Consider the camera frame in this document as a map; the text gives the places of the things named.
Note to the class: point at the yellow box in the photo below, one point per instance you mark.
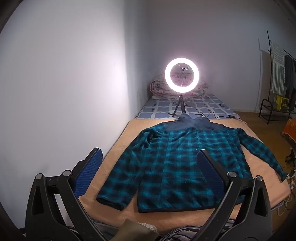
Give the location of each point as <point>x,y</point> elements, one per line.
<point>282,103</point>

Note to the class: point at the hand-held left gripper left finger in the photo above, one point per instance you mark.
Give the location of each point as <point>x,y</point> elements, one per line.
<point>89,171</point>

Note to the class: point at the blue patterned bedsheet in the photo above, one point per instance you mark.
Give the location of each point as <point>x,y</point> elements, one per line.
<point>157,109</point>

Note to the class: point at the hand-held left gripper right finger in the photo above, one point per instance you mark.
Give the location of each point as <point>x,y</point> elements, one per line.
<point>212,171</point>

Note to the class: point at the orange cloth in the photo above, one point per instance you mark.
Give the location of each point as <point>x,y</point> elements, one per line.
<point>290,129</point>

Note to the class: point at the beige blanket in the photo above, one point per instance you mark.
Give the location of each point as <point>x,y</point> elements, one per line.
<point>129,132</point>

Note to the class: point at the dark hanging clothes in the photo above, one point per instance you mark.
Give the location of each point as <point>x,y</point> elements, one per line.
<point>289,76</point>

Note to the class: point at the person's plaid pants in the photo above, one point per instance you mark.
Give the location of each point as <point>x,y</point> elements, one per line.
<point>185,233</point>

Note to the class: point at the olive garment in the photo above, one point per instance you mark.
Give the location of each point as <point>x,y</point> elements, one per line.
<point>131,230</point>

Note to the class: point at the teal plaid fleece jacket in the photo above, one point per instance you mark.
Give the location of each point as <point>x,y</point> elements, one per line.
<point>180,157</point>

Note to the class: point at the phone holder clamp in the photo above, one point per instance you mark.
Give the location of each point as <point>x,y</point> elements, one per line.
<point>183,67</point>

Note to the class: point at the folded floral quilt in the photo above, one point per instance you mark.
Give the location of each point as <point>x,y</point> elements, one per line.
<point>157,89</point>

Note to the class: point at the black clothes rack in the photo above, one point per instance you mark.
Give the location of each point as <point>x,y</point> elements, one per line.
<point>270,69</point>

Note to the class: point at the white hanging towel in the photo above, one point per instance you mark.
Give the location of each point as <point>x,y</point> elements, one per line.
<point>277,69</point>

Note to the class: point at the black tripod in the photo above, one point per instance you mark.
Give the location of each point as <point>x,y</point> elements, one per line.
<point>180,104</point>

